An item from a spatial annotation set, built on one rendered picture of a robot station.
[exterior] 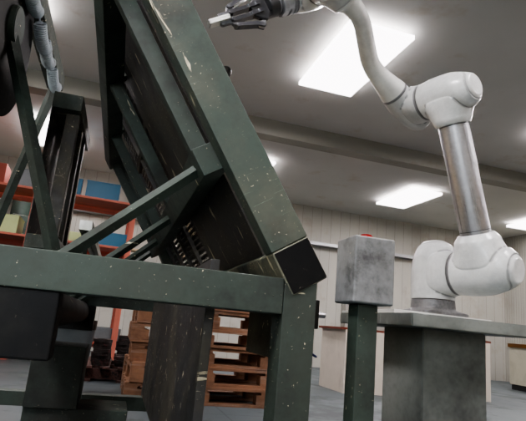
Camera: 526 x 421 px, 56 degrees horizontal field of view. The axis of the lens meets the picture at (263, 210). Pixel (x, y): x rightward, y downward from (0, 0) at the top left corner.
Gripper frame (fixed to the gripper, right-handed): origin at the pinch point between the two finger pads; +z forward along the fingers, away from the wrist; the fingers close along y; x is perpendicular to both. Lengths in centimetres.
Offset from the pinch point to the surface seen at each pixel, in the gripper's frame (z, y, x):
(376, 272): -3, 86, -13
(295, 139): -225, -34, 438
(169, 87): 22.8, 14.4, 0.1
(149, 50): 23.3, 2.4, 0.1
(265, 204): 17, 57, -13
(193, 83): 20.4, 20.4, -12.9
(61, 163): 54, -20, 143
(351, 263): 2, 81, -11
